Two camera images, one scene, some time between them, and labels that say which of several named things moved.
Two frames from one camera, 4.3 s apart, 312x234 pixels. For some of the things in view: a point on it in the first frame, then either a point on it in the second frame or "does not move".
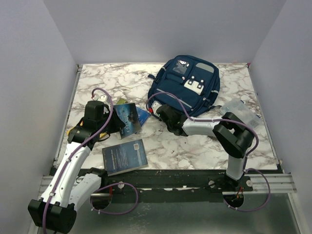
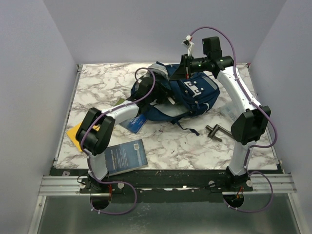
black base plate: x=173 y=185 does not move
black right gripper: x=180 y=115 -> x=180 y=73
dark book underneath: x=125 y=157 does not move
